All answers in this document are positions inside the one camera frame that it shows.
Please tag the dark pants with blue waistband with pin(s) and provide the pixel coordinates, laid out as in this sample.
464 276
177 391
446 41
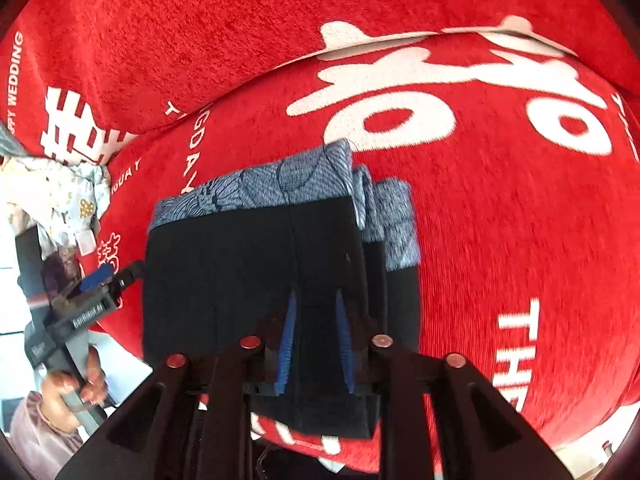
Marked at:
225 270

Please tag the red printed tablecloth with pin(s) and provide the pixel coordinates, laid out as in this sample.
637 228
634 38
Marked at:
500 210

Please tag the person's left forearm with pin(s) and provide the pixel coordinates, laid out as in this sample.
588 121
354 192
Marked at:
35 440

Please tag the pale floral cloth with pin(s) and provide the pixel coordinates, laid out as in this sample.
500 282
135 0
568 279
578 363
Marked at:
55 190

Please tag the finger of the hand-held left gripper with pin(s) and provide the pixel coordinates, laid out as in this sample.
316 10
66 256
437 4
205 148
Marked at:
127 276
97 276

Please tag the person's left hand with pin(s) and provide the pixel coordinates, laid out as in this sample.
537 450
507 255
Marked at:
55 395

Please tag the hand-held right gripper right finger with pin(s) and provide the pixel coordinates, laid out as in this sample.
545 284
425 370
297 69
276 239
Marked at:
345 345

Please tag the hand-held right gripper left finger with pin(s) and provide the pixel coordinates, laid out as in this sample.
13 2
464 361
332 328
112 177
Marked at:
285 345

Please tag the red printed sofa backrest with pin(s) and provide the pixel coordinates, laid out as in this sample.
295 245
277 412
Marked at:
200 35

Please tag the grey cloth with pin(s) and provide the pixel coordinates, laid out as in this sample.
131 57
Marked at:
10 142

